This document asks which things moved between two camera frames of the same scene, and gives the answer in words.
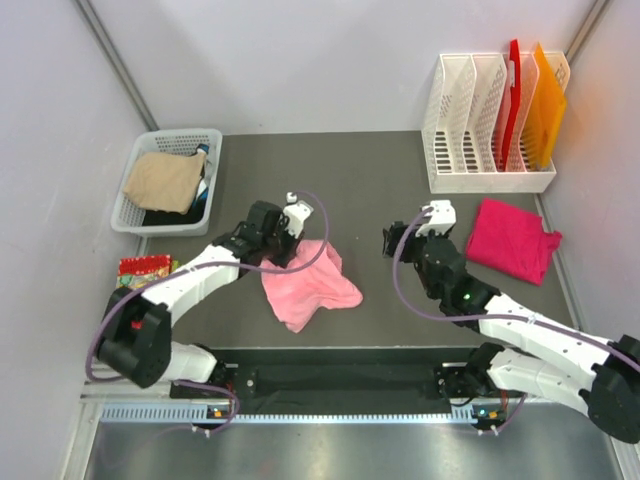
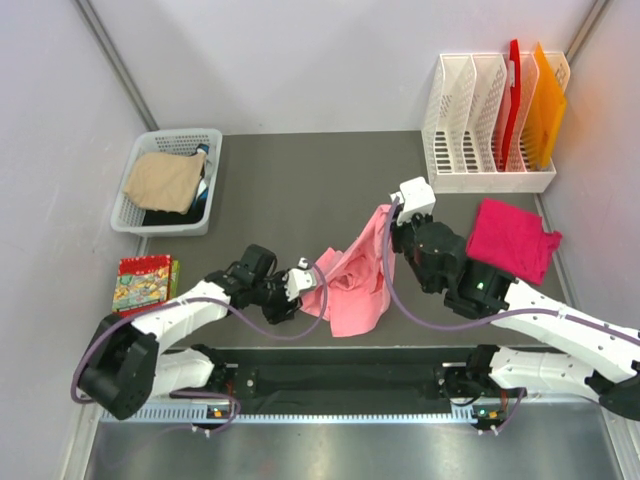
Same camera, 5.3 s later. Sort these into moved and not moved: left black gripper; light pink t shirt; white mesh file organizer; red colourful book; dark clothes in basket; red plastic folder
Moved: left black gripper; light pink t shirt
Not moved: white mesh file organizer; dark clothes in basket; red plastic folder; red colourful book
